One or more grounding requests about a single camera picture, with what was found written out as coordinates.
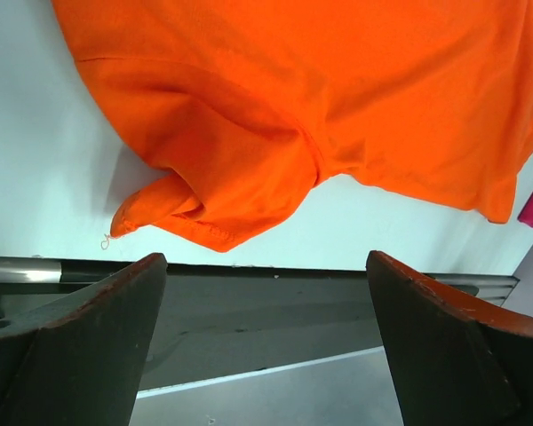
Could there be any aluminium frame rail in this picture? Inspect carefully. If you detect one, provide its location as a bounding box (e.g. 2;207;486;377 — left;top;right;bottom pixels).
0;256;519;305

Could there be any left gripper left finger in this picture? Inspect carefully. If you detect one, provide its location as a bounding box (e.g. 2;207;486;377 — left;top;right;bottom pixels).
0;253;167;425

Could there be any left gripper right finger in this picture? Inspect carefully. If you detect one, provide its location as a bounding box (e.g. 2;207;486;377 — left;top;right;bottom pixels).
366;251;533;426

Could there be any orange t-shirt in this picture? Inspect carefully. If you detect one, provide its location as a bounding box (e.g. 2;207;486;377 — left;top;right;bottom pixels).
52;1;533;252

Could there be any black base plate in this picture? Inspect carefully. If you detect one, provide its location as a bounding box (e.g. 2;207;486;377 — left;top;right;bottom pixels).
0;260;481;391

